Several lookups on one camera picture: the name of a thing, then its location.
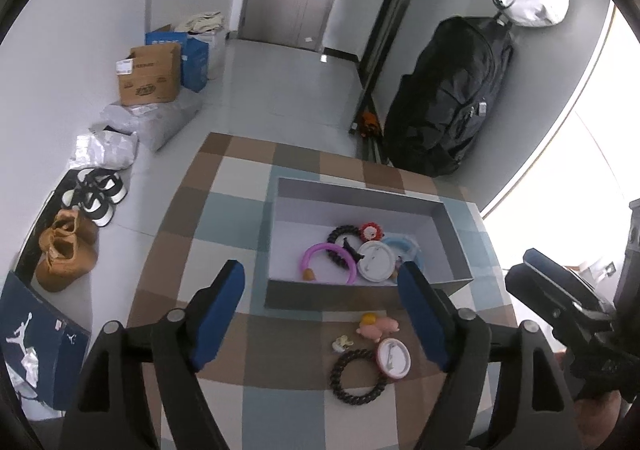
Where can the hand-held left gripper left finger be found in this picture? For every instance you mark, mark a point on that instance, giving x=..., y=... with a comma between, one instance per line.
x=220, y=310

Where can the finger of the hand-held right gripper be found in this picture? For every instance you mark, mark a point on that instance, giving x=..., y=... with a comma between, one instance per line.
x=560, y=270
x=540, y=295

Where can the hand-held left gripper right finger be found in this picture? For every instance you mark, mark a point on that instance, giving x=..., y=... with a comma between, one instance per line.
x=420, y=315

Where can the pink pig charm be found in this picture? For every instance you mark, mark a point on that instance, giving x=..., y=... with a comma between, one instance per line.
x=380, y=327

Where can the pink rimmed round badge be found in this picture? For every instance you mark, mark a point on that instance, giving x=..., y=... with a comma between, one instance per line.
x=394, y=359

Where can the white round badge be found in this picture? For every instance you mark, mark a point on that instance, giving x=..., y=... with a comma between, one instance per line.
x=377, y=262

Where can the small pale charm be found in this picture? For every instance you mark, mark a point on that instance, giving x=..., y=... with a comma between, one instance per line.
x=343, y=343

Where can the black hair clip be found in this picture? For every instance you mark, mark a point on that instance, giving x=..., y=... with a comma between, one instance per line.
x=351, y=251

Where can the red charm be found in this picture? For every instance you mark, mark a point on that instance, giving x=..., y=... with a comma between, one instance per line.
x=371, y=231

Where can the grey box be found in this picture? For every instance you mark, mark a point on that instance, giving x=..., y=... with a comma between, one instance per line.
x=290, y=230

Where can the person's right hand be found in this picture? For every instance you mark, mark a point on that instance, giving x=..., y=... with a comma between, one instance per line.
x=597, y=422

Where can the checkered tablecloth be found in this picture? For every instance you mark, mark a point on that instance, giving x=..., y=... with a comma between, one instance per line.
x=225, y=210

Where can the tan boot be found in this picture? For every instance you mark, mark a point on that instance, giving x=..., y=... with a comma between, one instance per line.
x=77, y=227
x=65, y=265

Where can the blue shoe box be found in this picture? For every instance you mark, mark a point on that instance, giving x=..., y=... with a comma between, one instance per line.
x=35, y=330

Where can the large grey plastic bag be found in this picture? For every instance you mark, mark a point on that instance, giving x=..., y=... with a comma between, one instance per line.
x=160, y=122

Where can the small silver plastic bag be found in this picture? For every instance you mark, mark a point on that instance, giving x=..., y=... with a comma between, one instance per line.
x=107, y=147

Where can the black shoe mat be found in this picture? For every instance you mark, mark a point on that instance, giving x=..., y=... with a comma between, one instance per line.
x=40, y=225

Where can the small orange object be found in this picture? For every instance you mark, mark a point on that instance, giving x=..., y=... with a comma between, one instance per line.
x=369, y=120

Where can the black backpack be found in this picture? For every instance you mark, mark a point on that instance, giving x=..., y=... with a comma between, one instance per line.
x=445, y=100

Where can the cardboard box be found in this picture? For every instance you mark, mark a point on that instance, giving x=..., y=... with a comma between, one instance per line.
x=150, y=77

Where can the blue carton box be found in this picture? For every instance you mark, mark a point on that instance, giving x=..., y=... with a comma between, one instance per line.
x=196, y=65

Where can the white tote bag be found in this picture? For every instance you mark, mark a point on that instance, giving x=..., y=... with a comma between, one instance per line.
x=205, y=22

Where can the black metal stand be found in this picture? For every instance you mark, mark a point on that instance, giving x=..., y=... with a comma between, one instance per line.
x=395, y=5

